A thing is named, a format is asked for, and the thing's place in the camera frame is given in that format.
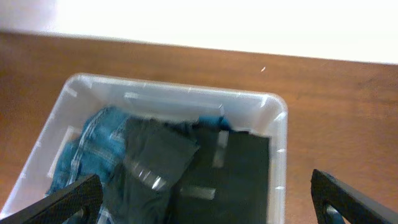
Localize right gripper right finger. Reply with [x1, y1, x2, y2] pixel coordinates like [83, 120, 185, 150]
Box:
[311, 169, 397, 224]

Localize blue garment with tape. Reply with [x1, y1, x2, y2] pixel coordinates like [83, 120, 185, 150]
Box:
[198, 116, 232, 131]

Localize clear plastic storage bin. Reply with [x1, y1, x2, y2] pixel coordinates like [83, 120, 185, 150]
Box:
[1, 73, 288, 223]

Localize dark blue jeans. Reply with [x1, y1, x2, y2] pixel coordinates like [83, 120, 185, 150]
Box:
[45, 105, 131, 224]

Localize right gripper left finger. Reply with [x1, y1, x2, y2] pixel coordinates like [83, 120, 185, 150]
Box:
[1, 174, 103, 224]

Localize black garment with tape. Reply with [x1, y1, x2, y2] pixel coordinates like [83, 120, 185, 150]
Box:
[103, 118, 200, 223]
[167, 128, 270, 224]

